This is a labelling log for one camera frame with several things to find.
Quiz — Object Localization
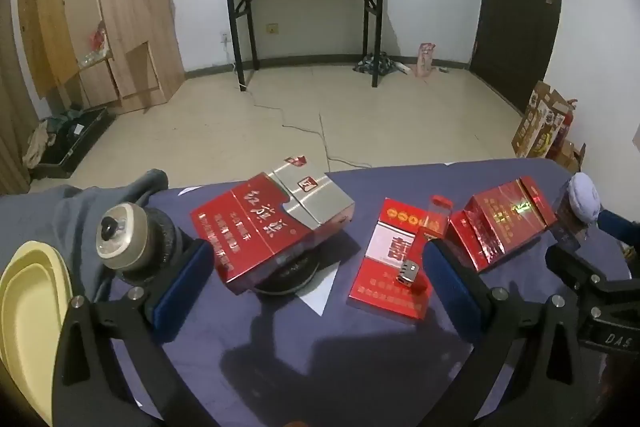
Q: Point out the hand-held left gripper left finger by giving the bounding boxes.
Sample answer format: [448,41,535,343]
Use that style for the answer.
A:
[51,238,223,427]

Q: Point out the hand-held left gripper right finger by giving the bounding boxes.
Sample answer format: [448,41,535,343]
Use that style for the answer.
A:
[423,238,608,427]

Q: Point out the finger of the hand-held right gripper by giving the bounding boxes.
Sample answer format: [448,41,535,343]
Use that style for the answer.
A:
[545,245,640,308]
[597,208,640,248]

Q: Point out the pale fluffy powder puff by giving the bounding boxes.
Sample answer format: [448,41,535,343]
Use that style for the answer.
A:
[569,173,602,224]

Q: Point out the red lighter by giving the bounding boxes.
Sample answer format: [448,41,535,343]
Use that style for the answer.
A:
[396,194,454,293]

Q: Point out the red and white cigarette pack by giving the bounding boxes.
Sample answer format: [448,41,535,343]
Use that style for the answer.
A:
[346,197,441,321]

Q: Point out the round black polishing sponge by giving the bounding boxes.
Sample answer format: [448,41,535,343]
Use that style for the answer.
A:
[96,202,193,289]

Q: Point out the shiny dark red cigarette box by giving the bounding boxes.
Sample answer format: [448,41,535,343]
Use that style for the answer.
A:
[446,177,558,275]

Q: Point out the red and silver cigarette box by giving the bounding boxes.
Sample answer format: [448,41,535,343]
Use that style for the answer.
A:
[190,157,357,297]

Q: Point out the pale yellow plastic tray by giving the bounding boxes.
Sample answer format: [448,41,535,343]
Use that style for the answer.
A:
[0,241,76,413]

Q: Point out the black round lid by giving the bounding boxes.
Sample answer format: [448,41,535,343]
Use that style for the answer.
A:
[252,252,341,296]

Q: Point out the printed cardboard box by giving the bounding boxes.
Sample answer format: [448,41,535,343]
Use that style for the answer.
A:
[511,81,581,160]

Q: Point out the purple bed sheet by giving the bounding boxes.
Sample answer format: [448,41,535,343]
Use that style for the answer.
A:
[100,157,640,427]

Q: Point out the grey blanket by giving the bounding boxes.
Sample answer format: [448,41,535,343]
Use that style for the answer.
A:
[0,169,171,308]

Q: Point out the black suitcase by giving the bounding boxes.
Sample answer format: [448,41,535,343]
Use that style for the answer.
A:
[30,107,117,180]

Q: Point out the beige cloth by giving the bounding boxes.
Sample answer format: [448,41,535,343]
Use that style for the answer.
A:
[22,119,52,168]

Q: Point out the pink bag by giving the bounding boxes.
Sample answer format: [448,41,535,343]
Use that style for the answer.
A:
[416,42,437,78]

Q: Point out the dark clothes pile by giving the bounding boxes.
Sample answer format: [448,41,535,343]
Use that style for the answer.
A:
[352,52,402,76]

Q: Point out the brown curtain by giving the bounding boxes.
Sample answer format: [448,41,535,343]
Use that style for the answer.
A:
[0,2,32,195]

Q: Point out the wooden wardrobe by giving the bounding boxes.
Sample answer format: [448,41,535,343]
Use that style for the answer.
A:
[17,0,186,115]

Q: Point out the white cable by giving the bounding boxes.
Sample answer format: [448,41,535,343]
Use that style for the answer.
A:
[231,34,373,170]

